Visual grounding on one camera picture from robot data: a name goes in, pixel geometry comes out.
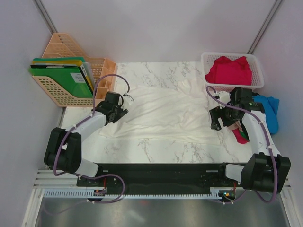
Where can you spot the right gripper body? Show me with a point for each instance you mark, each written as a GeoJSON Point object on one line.
{"type": "Point", "coordinates": [227, 114]}

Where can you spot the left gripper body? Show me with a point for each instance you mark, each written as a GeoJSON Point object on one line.
{"type": "Point", "coordinates": [120, 112]}

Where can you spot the white t shirt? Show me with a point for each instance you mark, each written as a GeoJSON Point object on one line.
{"type": "Point", "coordinates": [167, 114]}

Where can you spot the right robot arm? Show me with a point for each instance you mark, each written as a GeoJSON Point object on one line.
{"type": "Point", "coordinates": [266, 170]}

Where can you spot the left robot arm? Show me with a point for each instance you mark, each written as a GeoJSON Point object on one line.
{"type": "Point", "coordinates": [64, 148]}

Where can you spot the beige pink t shirt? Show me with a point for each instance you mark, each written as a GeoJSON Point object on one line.
{"type": "Point", "coordinates": [236, 125]}

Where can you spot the red t shirt on table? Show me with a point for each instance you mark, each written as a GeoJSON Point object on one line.
{"type": "Point", "coordinates": [239, 138]}

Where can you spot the blue t shirt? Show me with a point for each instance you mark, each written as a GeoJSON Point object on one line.
{"type": "Point", "coordinates": [271, 106]}

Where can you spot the red t shirt in basket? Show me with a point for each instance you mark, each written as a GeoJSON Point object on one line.
{"type": "Point", "coordinates": [226, 71]}

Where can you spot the green file folder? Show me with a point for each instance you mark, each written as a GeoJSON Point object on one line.
{"type": "Point", "coordinates": [64, 80]}

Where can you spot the white plastic basket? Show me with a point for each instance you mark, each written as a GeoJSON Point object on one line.
{"type": "Point", "coordinates": [207, 61]}

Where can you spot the peach plastic file organizer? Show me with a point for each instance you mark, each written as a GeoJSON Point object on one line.
{"type": "Point", "coordinates": [69, 76]}

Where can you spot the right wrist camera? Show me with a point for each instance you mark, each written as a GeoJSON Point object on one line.
{"type": "Point", "coordinates": [223, 96]}

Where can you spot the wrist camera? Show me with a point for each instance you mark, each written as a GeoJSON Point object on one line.
{"type": "Point", "coordinates": [127, 99]}
{"type": "Point", "coordinates": [223, 96]}

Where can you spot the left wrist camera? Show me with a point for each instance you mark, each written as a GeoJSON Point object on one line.
{"type": "Point", "coordinates": [127, 99]}

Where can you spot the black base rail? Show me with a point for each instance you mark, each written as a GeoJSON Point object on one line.
{"type": "Point", "coordinates": [179, 178]}

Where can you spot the white slotted cable duct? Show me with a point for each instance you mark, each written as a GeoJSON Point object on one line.
{"type": "Point", "coordinates": [103, 194]}

